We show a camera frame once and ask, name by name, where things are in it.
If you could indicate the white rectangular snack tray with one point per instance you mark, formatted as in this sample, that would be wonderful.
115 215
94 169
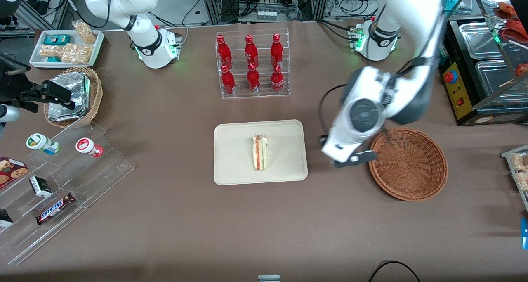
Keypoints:
37 57

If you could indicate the red lid yoghurt cup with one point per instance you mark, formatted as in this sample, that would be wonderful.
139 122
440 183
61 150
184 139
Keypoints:
87 146

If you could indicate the black food warmer machine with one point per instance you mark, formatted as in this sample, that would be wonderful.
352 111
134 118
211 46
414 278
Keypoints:
462 96

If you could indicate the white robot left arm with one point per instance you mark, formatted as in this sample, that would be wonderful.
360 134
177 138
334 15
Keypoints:
412 30

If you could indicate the beige plastic tray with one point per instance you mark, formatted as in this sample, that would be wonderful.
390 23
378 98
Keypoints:
235 154

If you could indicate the red cookie box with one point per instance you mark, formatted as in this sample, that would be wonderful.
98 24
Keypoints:
11 171

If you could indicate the clear acrylic bottle rack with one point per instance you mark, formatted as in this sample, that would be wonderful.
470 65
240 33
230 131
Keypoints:
264 96

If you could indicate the brown shallow wicker basket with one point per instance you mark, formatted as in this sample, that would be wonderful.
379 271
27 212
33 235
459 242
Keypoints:
408 166

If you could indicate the clear acrylic step shelf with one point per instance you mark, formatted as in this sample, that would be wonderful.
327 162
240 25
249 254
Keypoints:
99 174

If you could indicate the clear bag of crackers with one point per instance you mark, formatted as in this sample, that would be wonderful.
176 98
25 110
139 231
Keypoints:
522 181
519 162

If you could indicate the blue plastic object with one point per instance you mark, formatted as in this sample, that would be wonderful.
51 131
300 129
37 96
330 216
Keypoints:
524 232

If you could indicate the snickers chocolate bar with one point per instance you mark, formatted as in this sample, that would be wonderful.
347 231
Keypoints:
55 208

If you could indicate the light deep wicker basket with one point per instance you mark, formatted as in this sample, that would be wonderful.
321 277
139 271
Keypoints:
95 96

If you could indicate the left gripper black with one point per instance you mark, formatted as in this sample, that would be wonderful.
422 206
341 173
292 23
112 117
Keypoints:
320 143

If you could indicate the grey device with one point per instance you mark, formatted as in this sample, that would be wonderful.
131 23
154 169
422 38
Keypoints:
269 278

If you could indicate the white power strip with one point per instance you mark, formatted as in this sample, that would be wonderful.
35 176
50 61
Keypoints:
266 14

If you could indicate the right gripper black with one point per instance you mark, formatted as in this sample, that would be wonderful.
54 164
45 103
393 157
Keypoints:
15 86

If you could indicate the triangle sandwich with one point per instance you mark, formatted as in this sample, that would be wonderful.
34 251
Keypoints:
260 154

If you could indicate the foil wrapped package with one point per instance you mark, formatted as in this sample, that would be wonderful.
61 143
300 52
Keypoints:
76 86
66 114

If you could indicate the small black white box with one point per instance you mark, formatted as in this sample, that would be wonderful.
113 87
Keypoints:
40 186

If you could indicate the clear tray with snacks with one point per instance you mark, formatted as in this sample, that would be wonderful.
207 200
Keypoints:
508 155

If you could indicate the teal snack box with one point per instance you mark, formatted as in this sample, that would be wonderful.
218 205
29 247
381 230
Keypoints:
57 39
53 59

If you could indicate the black snack box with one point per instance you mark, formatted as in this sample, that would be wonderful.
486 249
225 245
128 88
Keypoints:
5 218

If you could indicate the red cola bottle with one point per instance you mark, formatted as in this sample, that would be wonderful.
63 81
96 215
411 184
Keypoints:
224 53
276 51
253 80
277 80
227 83
251 53

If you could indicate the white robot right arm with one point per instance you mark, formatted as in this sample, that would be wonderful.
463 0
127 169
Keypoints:
145 42

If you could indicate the clear bag of nuts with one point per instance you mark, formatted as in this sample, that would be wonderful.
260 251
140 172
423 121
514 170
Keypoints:
85 32
77 53
50 51

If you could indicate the green lid yoghurt cup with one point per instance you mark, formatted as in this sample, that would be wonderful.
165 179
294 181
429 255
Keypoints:
39 143

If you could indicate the steel food pan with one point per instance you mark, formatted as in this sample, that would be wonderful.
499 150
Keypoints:
495 84
478 40

